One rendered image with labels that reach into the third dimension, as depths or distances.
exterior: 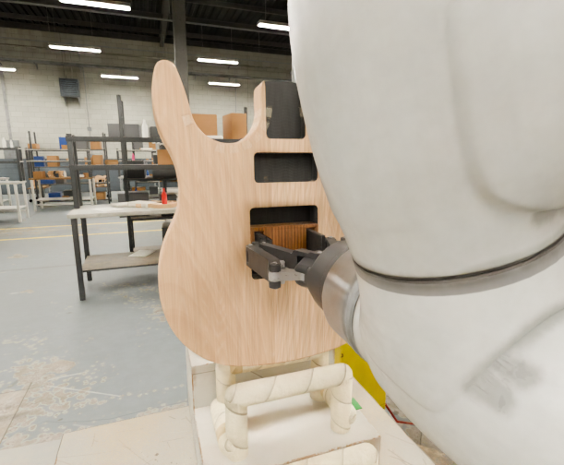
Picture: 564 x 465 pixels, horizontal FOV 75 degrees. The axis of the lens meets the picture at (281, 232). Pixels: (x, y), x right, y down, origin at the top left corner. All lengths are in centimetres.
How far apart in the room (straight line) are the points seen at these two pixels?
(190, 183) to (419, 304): 36
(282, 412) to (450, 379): 53
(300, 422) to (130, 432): 34
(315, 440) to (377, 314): 47
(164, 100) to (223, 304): 27
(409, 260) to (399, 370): 7
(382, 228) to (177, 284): 38
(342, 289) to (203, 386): 46
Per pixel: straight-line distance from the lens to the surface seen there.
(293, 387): 57
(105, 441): 85
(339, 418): 64
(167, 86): 49
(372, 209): 16
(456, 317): 17
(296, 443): 64
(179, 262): 49
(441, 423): 20
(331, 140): 16
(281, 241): 51
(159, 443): 81
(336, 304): 29
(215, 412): 65
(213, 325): 52
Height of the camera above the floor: 145
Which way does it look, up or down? 12 degrees down
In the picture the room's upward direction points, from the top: straight up
